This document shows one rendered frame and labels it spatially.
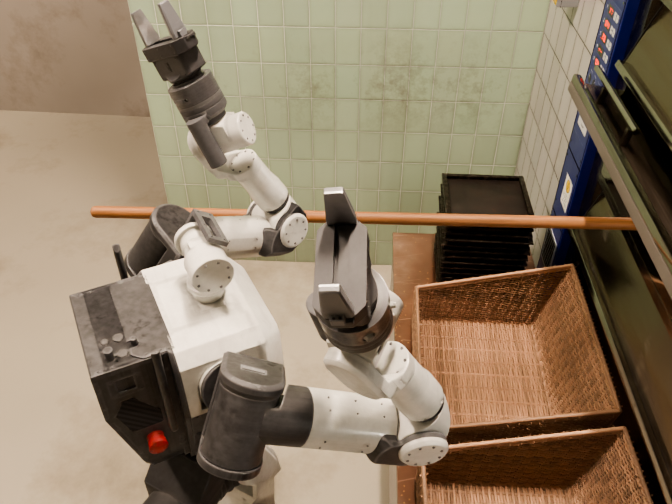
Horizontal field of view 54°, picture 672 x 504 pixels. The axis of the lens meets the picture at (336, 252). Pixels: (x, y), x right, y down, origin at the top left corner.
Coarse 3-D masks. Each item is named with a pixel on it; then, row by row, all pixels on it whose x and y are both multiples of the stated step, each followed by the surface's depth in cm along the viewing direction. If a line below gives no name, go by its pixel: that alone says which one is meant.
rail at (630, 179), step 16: (576, 80) 163; (592, 96) 157; (592, 112) 151; (608, 128) 144; (608, 144) 140; (624, 160) 134; (624, 176) 130; (640, 192) 124; (640, 208) 122; (656, 224) 117; (656, 240) 115
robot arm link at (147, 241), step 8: (144, 232) 122; (152, 232) 120; (144, 240) 122; (152, 240) 120; (136, 248) 124; (144, 248) 122; (152, 248) 121; (160, 248) 120; (128, 256) 127; (136, 256) 124; (144, 256) 123; (152, 256) 122; (160, 256) 122; (136, 264) 125; (144, 264) 124; (152, 264) 123; (136, 272) 126
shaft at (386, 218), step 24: (96, 216) 161; (120, 216) 160; (144, 216) 160; (312, 216) 158; (360, 216) 157; (384, 216) 157; (408, 216) 157; (432, 216) 157; (456, 216) 157; (480, 216) 157; (504, 216) 156; (528, 216) 156; (552, 216) 156; (576, 216) 157
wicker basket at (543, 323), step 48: (432, 288) 207; (480, 288) 206; (528, 288) 205; (576, 288) 191; (432, 336) 210; (480, 336) 211; (528, 336) 210; (576, 336) 185; (480, 384) 196; (528, 384) 195; (576, 384) 178; (480, 432) 165; (528, 432) 163
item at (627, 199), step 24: (576, 96) 162; (624, 96) 165; (624, 120) 153; (648, 120) 156; (600, 144) 144; (648, 144) 146; (648, 168) 137; (624, 192) 129; (648, 192) 129; (648, 240) 118
